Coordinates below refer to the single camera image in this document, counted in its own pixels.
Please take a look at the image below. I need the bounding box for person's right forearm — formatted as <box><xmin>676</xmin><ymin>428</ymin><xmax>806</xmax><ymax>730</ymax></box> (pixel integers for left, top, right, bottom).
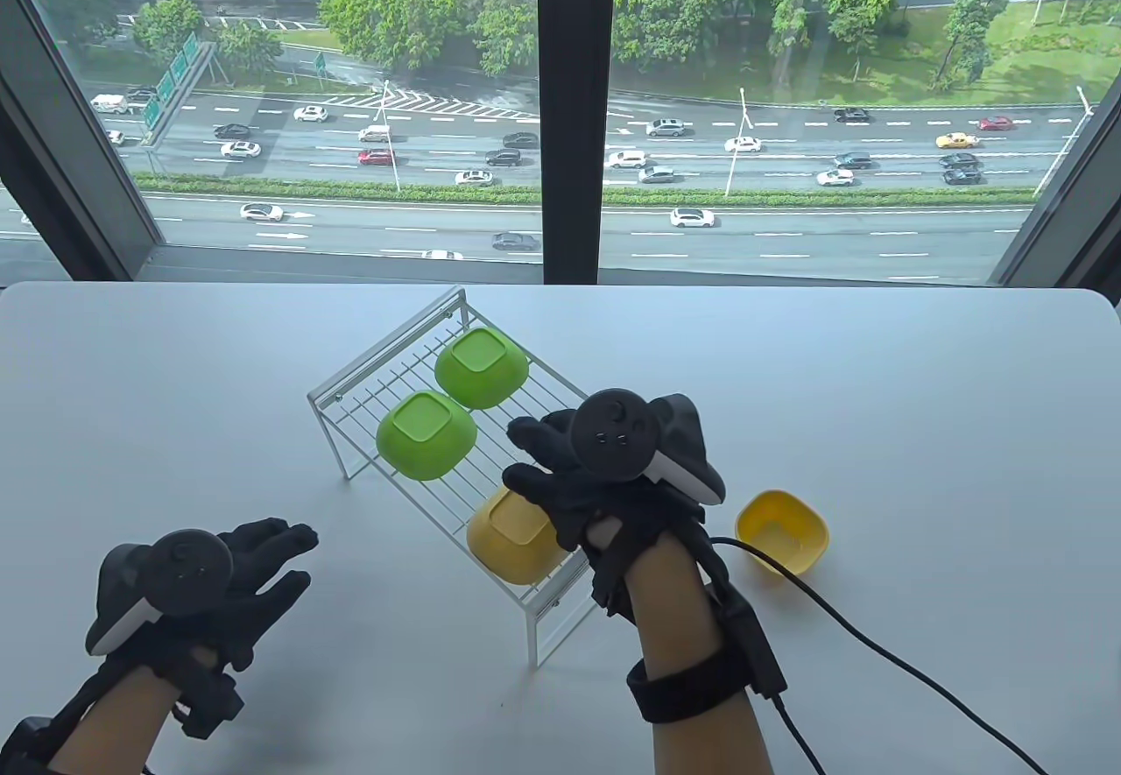
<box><xmin>626</xmin><ymin>539</ymin><xmax>776</xmax><ymax>775</ymax></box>

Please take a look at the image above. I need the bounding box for black window frame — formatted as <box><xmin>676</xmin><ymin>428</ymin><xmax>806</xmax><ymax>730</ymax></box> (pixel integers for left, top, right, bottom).
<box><xmin>0</xmin><ymin>0</ymin><xmax>1121</xmax><ymax>287</ymax></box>

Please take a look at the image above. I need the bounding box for black wrist strap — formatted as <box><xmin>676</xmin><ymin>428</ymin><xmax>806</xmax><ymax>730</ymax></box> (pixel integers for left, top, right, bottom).
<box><xmin>625</xmin><ymin>648</ymin><xmax>754</xmax><ymax>725</ymax></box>

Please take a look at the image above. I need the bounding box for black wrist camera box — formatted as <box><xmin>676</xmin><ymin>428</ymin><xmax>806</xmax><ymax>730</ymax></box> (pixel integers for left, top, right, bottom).
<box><xmin>714</xmin><ymin>587</ymin><xmax>789</xmax><ymax>697</ymax></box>
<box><xmin>0</xmin><ymin>718</ymin><xmax>53</xmax><ymax>775</ymax></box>

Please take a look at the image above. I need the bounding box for person's left forearm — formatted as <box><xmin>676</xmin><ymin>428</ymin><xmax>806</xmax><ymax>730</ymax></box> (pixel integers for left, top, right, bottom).
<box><xmin>48</xmin><ymin>666</ymin><xmax>176</xmax><ymax>775</ymax></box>

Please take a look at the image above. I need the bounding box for white wire kitchen shelf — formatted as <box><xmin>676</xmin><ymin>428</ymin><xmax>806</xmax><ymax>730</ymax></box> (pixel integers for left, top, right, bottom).
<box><xmin>307</xmin><ymin>285</ymin><xmax>686</xmax><ymax>669</ymax></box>

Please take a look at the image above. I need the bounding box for green small dish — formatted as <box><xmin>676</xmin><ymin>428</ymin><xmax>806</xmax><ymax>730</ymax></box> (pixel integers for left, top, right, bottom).
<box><xmin>434</xmin><ymin>325</ymin><xmax>531</xmax><ymax>410</ymax></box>
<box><xmin>376</xmin><ymin>390</ymin><xmax>479</xmax><ymax>482</ymax></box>

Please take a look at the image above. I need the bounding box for person's left hand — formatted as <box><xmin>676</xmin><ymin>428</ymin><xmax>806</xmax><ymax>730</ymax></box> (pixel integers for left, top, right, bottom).
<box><xmin>95</xmin><ymin>518</ymin><xmax>320</xmax><ymax>739</ymax></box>

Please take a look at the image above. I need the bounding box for yellow small dish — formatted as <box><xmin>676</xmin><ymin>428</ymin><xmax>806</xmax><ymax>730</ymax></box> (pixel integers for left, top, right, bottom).
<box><xmin>734</xmin><ymin>489</ymin><xmax>830</xmax><ymax>588</ymax></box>
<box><xmin>466</xmin><ymin>486</ymin><xmax>570</xmax><ymax>586</ymax></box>

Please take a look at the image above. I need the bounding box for black cable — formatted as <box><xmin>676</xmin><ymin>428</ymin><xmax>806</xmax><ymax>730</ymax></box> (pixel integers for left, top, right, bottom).
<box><xmin>708</xmin><ymin>535</ymin><xmax>1052</xmax><ymax>775</ymax></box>

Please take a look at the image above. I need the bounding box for person's right hand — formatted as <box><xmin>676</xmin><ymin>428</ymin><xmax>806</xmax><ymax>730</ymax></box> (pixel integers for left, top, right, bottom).
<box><xmin>503</xmin><ymin>410</ymin><xmax>707</xmax><ymax>620</ymax></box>

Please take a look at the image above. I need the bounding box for black round tracking controller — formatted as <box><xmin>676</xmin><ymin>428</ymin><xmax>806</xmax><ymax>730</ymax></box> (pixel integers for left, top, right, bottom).
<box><xmin>569</xmin><ymin>388</ymin><xmax>728</xmax><ymax>509</ymax></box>
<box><xmin>86</xmin><ymin>530</ymin><xmax>236</xmax><ymax>655</ymax></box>

